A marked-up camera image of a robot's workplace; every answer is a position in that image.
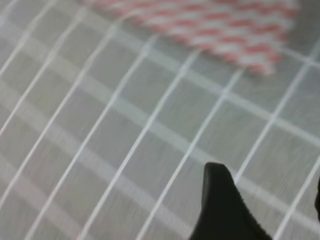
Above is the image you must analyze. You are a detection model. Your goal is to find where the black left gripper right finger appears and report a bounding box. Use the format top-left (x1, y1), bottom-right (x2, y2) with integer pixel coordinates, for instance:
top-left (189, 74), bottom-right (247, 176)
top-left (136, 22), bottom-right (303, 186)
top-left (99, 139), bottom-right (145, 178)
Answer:
top-left (314, 178), bottom-right (320, 221)

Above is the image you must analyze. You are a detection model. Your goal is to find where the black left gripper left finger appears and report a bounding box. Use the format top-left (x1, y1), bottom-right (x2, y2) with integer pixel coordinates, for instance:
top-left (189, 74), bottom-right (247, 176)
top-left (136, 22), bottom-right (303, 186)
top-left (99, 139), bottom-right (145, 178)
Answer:
top-left (190, 162), bottom-right (272, 240)

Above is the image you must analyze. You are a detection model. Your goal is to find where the pink white wavy towel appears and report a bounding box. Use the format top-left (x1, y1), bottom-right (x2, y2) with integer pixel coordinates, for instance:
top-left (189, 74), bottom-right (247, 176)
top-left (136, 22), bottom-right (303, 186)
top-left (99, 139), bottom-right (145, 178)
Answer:
top-left (88, 0), bottom-right (300, 75)

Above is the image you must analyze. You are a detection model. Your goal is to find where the grey checked tablecloth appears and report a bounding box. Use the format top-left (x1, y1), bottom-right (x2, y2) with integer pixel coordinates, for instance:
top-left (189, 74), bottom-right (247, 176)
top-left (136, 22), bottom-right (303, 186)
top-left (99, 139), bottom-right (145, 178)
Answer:
top-left (0, 0), bottom-right (320, 240)

